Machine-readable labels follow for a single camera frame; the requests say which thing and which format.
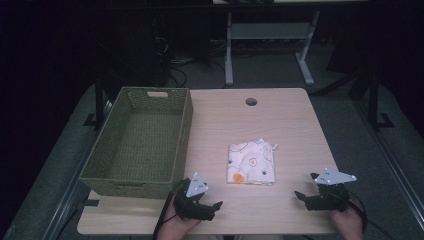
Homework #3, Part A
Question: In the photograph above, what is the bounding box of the green woven basket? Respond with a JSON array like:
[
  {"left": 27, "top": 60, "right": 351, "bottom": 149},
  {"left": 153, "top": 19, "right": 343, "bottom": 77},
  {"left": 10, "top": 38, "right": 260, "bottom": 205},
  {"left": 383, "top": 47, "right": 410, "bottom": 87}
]
[{"left": 79, "top": 86, "right": 195, "bottom": 200}]

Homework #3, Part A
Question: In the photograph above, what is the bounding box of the person's right hand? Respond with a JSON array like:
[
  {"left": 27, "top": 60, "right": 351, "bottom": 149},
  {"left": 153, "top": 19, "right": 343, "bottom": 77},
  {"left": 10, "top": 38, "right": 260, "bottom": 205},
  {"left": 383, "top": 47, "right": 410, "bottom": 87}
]
[{"left": 330, "top": 203, "right": 365, "bottom": 240}]

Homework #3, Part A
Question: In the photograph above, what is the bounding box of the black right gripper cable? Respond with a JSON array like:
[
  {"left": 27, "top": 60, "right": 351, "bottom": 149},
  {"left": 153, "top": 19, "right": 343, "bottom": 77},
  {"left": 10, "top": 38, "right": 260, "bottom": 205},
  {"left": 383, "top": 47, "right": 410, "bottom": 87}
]
[{"left": 343, "top": 189, "right": 398, "bottom": 240}]

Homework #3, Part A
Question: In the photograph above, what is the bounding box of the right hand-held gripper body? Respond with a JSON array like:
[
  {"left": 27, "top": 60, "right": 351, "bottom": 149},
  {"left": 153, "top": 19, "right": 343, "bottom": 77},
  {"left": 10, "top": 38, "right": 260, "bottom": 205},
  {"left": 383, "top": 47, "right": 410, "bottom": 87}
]
[{"left": 304, "top": 167, "right": 357, "bottom": 213}]

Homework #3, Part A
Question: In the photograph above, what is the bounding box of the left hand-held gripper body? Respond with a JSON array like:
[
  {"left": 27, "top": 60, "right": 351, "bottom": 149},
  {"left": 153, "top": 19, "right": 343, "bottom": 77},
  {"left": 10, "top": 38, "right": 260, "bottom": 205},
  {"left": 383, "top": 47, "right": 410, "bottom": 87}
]
[{"left": 172, "top": 172, "right": 216, "bottom": 222}]

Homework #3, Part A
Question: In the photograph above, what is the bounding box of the patterned white cloth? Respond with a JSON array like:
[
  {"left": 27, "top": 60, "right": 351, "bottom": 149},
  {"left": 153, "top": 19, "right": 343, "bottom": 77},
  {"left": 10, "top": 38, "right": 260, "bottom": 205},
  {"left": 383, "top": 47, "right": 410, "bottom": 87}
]
[{"left": 227, "top": 138, "right": 278, "bottom": 186}]

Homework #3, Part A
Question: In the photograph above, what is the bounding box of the silver metal floor rail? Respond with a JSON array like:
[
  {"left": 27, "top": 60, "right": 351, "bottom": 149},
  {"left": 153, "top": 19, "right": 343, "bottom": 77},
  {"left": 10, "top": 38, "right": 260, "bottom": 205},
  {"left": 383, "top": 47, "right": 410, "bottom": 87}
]
[
  {"left": 41, "top": 99, "right": 113, "bottom": 240},
  {"left": 353, "top": 98, "right": 424, "bottom": 232}
]

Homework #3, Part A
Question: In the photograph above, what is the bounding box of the black metal stand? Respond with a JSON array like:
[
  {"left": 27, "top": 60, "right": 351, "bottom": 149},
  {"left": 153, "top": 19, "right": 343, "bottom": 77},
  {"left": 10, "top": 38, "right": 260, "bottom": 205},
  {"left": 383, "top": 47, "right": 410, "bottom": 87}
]
[
  {"left": 366, "top": 64, "right": 396, "bottom": 132},
  {"left": 82, "top": 71, "right": 111, "bottom": 130}
]

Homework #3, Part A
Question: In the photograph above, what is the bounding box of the person's left hand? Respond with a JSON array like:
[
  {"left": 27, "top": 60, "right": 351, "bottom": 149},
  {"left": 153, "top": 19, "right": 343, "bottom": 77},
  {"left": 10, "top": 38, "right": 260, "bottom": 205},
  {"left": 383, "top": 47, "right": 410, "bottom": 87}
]
[{"left": 156, "top": 199, "right": 202, "bottom": 240}]

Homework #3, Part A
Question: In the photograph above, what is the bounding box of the white metal table frame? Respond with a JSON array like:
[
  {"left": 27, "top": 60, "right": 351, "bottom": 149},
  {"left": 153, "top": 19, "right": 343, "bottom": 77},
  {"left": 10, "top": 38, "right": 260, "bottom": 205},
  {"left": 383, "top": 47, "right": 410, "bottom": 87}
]
[{"left": 224, "top": 9, "right": 322, "bottom": 87}]

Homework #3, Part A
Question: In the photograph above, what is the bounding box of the bundle of floor cables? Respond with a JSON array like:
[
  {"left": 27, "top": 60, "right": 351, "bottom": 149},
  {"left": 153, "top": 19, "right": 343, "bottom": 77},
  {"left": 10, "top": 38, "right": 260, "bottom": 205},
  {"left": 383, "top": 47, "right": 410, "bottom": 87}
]
[{"left": 151, "top": 34, "right": 228, "bottom": 88}]

